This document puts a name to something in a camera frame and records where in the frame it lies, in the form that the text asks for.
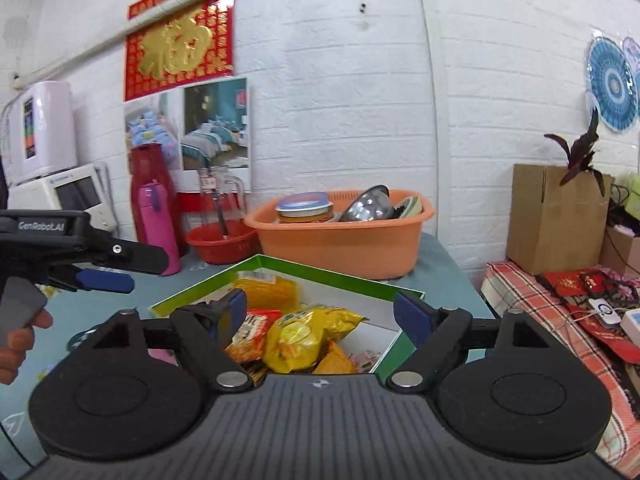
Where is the plaid blanket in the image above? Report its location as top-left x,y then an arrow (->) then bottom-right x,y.
480,261 -> 639,479

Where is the steel bowl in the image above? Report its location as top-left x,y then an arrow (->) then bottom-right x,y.
340,184 -> 395,222

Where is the red fu wall calendar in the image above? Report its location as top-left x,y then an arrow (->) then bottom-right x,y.
122,0 -> 253,194

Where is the white power strip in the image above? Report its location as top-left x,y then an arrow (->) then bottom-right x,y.
620,308 -> 640,347

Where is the orange jelly snack packet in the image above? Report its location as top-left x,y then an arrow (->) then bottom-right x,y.
232,271 -> 300,314

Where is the yellow egg cake bag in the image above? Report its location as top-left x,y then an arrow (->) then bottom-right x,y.
262,304 -> 367,374

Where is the lidded container blue lid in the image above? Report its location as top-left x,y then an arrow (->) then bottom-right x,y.
276,192 -> 334,223

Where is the red lion snack bag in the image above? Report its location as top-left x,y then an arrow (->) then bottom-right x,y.
226,309 -> 282,364

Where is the brown cardboard box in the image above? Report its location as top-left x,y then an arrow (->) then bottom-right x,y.
506,164 -> 614,275

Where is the green cardboard box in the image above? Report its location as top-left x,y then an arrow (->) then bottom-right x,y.
149,256 -> 414,380

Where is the orange plastic basin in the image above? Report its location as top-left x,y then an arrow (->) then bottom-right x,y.
244,189 -> 435,280

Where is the dark purple plant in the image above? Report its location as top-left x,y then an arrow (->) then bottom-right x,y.
544,107 -> 605,197

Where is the red thermos jug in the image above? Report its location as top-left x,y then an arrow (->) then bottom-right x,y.
129,143 -> 189,257

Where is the light green small box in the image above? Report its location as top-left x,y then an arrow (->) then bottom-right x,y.
616,172 -> 640,211

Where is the person's left hand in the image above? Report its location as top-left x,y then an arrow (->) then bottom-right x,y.
0,310 -> 53,385

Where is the white appliance with screen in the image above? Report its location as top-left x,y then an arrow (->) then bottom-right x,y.
8,162 -> 118,233

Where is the pink thermos bottle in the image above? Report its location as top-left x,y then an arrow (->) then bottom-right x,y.
138,182 -> 181,276

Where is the blue round wall decoration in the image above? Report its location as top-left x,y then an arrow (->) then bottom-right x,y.
586,35 -> 639,133

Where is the red plastic basket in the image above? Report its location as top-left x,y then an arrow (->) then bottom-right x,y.
186,220 -> 262,266

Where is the white water purifier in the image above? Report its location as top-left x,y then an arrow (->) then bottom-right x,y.
9,80 -> 78,185

